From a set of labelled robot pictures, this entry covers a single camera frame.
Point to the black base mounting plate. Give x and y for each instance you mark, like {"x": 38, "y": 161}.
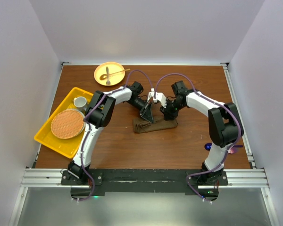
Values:
{"x": 155, "y": 181}

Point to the brown cloth napkin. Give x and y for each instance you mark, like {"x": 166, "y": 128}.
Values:
{"x": 141, "y": 125}

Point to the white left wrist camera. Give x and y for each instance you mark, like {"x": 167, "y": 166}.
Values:
{"x": 152, "y": 97}

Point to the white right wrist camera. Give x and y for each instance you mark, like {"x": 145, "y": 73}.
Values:
{"x": 160, "y": 98}

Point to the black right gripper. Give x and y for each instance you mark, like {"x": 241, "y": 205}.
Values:
{"x": 168, "y": 114}

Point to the gold spoon on plate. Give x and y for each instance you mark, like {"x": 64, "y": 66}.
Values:
{"x": 103, "y": 76}

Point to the iridescent purple fork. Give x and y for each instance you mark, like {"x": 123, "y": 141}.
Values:
{"x": 234, "y": 149}

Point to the iridescent blue spoon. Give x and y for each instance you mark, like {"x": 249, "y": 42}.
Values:
{"x": 208, "y": 146}

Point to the yellow plastic tray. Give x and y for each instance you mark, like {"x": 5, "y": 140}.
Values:
{"x": 65, "y": 147}

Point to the beige round plate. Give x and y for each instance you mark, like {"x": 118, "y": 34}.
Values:
{"x": 113, "y": 67}

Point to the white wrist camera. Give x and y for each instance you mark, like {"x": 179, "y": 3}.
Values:
{"x": 152, "y": 97}
{"x": 160, "y": 98}

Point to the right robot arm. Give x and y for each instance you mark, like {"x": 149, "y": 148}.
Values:
{"x": 224, "y": 125}

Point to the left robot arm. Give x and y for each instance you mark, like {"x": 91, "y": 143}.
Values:
{"x": 97, "y": 117}

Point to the grey mug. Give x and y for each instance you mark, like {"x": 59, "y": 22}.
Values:
{"x": 80, "y": 103}

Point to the silver fork on plate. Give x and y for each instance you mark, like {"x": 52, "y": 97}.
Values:
{"x": 107, "y": 76}

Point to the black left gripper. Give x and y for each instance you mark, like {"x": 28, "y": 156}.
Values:
{"x": 145, "y": 111}

